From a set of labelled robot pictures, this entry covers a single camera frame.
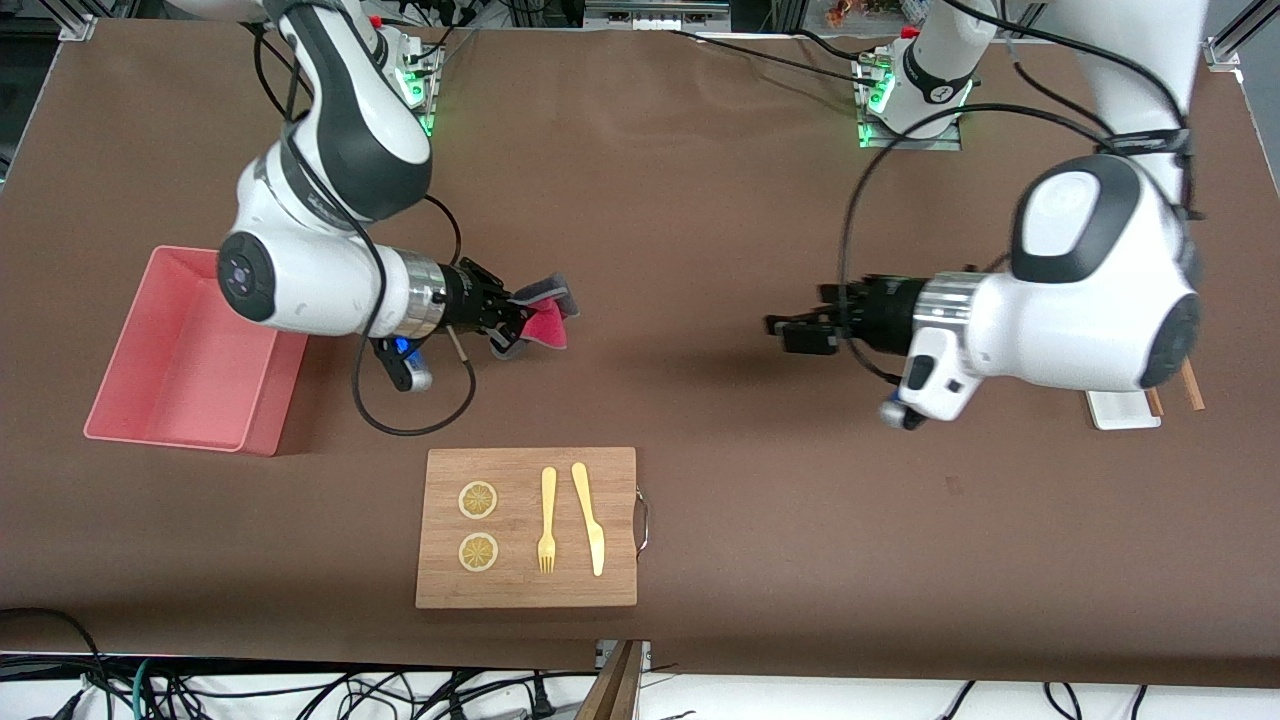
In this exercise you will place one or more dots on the yellow lemon slice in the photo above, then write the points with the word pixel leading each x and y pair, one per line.
pixel 477 500
pixel 478 553

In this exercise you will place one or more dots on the pink plastic bin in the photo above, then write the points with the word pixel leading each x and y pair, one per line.
pixel 170 370

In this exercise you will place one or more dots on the aluminium corner bracket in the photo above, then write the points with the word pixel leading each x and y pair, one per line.
pixel 1222 55
pixel 80 28

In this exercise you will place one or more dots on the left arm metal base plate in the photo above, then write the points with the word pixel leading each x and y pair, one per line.
pixel 950 143

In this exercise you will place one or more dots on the yellow plastic knife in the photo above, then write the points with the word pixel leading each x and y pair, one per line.
pixel 590 520

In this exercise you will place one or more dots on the pink and grey cloth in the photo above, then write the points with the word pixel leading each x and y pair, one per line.
pixel 548 325

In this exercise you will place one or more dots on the brown wooden chopstick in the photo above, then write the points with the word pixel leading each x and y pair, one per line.
pixel 1155 402
pixel 1193 390

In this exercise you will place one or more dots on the brown wooden plank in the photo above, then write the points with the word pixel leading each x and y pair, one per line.
pixel 615 690

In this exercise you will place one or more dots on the yellow plastic fork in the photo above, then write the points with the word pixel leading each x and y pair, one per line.
pixel 547 510

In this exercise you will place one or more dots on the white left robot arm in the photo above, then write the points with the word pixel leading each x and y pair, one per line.
pixel 1090 320

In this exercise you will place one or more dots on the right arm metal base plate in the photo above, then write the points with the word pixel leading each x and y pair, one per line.
pixel 425 70

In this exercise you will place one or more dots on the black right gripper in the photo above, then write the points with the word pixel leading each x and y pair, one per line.
pixel 467 294

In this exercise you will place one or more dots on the wooden cutting board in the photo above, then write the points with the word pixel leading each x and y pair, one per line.
pixel 525 590

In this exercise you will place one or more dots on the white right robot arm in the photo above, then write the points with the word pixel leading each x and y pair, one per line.
pixel 320 290

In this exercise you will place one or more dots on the white rectangular tray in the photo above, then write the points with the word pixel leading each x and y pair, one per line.
pixel 1120 410

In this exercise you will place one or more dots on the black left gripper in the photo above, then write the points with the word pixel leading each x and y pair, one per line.
pixel 884 303

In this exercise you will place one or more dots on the grey metal frame device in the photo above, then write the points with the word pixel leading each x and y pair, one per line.
pixel 650 15

